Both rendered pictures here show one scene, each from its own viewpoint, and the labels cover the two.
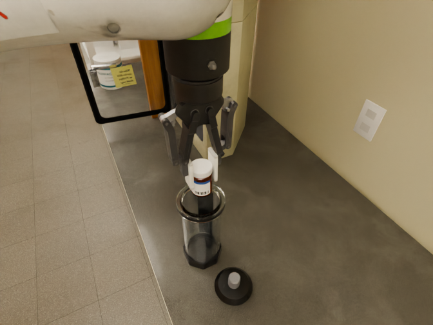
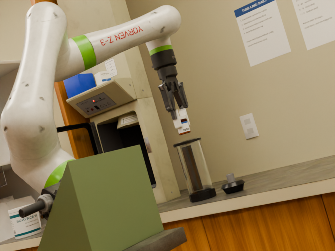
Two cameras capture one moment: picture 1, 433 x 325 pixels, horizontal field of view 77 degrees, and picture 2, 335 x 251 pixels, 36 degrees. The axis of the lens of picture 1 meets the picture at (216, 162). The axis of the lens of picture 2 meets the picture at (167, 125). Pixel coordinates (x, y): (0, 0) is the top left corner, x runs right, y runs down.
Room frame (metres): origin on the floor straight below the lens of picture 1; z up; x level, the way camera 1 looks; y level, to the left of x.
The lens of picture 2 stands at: (-1.36, 0.89, 1.13)
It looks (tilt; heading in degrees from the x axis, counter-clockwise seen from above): 3 degrees up; 335
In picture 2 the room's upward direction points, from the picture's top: 16 degrees counter-clockwise
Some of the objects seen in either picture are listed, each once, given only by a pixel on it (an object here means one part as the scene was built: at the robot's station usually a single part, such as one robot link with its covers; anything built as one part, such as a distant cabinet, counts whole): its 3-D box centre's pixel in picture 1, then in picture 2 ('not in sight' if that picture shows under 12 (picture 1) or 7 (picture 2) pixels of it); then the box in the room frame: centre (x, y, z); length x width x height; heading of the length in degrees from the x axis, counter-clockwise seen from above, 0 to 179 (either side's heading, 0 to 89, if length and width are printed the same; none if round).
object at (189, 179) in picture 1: (189, 173); (176, 119); (0.37, 0.05, 1.25); 0.03 x 0.01 x 0.07; 28
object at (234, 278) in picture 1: (233, 283); (232, 182); (0.28, -0.05, 0.97); 0.09 x 0.09 x 0.07
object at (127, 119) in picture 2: not in sight; (133, 118); (0.91, 0.01, 1.34); 0.18 x 0.18 x 0.05
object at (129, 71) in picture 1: (125, 71); (74, 169); (0.95, 0.34, 1.19); 0.30 x 0.01 x 0.40; 111
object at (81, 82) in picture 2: not in sight; (80, 85); (0.94, 0.21, 1.56); 0.10 x 0.10 x 0.09; 28
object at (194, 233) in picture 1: (202, 226); (194, 168); (0.38, 0.03, 1.06); 0.11 x 0.11 x 0.21
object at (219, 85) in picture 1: (198, 98); (169, 79); (0.38, 0.03, 1.41); 0.08 x 0.07 x 0.09; 118
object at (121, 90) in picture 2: not in sight; (100, 99); (0.85, 0.16, 1.46); 0.32 x 0.11 x 0.10; 28
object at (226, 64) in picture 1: (196, 49); (163, 61); (0.39, 0.03, 1.48); 0.12 x 0.09 x 0.06; 28
